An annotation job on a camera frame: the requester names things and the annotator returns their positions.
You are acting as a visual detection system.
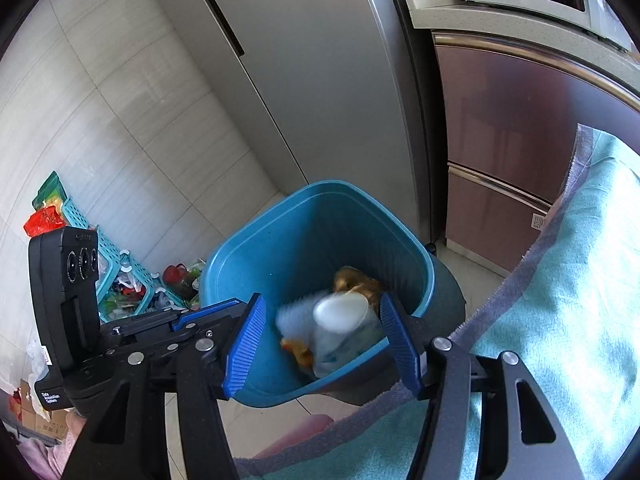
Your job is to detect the blue plastic bin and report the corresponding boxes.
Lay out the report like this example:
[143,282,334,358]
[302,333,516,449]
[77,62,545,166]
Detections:
[199,180,468,409]

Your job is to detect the teal blanket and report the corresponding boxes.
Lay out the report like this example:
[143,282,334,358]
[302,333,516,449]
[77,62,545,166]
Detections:
[234,122,640,480]

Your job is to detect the brown kitchen base cabinets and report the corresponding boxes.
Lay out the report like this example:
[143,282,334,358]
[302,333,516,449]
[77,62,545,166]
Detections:
[431,30,640,276]

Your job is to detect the grey refrigerator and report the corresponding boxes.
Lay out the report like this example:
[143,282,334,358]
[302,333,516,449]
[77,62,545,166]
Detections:
[135,0,436,256]

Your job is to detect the cardboard box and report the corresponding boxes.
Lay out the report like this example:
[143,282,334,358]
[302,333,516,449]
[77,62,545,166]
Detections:
[9,379,68,443]

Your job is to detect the green plastic packet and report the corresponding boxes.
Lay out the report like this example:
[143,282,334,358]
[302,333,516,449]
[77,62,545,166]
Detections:
[32,171,68,211]

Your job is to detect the white cartoon print cup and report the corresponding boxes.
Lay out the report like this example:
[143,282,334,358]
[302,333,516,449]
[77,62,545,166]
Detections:
[312,292,386,378]

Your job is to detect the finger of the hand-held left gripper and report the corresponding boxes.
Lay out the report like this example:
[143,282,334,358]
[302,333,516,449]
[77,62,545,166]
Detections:
[100,298,252,339]
[111,324,230,358]

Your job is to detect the red plastic item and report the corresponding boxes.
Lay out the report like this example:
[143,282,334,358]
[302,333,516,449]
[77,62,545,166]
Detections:
[162,262,190,285]

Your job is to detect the person's left forearm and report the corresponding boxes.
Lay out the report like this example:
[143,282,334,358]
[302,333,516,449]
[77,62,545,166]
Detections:
[22,407,93,480]

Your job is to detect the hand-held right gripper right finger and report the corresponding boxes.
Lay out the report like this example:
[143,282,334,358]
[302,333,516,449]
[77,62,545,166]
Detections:
[379,292,585,480]

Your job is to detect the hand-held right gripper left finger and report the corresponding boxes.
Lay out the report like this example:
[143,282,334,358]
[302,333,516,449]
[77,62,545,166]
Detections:
[62,294,268,480]

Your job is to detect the golden brown scrap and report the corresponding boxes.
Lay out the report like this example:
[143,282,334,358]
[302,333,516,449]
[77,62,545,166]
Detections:
[332,266,392,306]

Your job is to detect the teal lattice plastic basket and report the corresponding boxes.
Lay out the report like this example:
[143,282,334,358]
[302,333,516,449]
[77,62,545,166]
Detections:
[65,195,173,323]

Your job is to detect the red snack packet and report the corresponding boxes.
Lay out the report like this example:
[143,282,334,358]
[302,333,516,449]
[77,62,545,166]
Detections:
[24,208,66,238]

